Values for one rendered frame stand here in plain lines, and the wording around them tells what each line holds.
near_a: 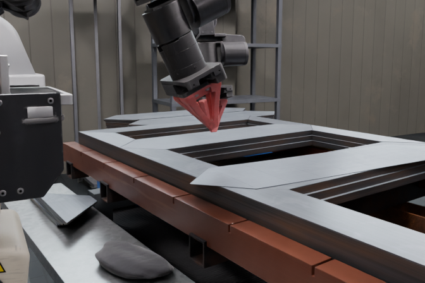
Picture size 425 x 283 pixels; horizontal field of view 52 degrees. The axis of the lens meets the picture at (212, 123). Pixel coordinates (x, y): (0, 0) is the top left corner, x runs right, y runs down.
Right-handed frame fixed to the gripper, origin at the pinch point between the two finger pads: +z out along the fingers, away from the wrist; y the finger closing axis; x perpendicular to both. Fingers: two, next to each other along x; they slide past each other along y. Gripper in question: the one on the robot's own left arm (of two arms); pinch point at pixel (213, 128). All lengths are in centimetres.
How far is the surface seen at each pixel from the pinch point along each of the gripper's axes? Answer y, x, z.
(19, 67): 253, -9, -73
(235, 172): -9.4, 2.1, 10.1
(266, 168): -10.8, -5.1, 10.3
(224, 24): 279, -219, -129
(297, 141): 20, -46, 5
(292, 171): -15.3, -8.2, 11.3
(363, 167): -21.6, -23.4, 12.4
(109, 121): 93, -11, -13
